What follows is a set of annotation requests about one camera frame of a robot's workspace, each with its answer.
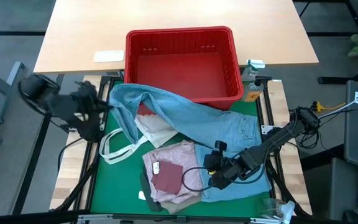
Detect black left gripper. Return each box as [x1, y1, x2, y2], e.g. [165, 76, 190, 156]
[71, 81, 114, 121]

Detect dark green shirt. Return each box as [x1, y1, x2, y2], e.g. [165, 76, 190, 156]
[139, 164, 163, 212]

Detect yellow power cable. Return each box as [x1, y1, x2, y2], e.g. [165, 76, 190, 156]
[312, 101, 348, 113]

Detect red plastic laundry basket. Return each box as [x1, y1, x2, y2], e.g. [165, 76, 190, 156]
[124, 26, 245, 110]

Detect white paper sheet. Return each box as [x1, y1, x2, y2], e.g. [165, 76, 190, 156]
[94, 50, 125, 63]

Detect green table mat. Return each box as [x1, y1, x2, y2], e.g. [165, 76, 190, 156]
[90, 79, 272, 218]

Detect black cable bundle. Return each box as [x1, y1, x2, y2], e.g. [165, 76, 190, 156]
[298, 124, 321, 149]

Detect beige khaki shorts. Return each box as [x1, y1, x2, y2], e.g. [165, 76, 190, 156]
[160, 194, 202, 215]

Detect clear bottle with orange label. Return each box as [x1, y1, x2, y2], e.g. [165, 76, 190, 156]
[242, 76, 273, 103]

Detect light wooden desk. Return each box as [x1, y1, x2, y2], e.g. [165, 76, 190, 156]
[33, 0, 319, 74]

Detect white canvas tote bag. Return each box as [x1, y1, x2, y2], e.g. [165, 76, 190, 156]
[99, 111, 180, 165]

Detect grey metal table leg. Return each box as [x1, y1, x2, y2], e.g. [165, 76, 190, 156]
[0, 61, 26, 125]

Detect clear spray bottle white trigger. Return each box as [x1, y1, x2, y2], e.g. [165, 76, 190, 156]
[256, 198, 296, 224]

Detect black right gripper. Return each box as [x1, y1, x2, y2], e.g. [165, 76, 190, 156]
[203, 140, 260, 190]

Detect black metal frame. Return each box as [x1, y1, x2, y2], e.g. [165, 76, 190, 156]
[50, 74, 312, 224]

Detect mauve pink garment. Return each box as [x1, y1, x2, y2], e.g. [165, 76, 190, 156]
[142, 139, 203, 205]

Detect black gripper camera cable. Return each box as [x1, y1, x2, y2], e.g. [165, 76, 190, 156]
[181, 166, 217, 192]

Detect maroon garment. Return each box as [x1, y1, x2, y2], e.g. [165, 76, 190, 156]
[150, 161, 185, 195]

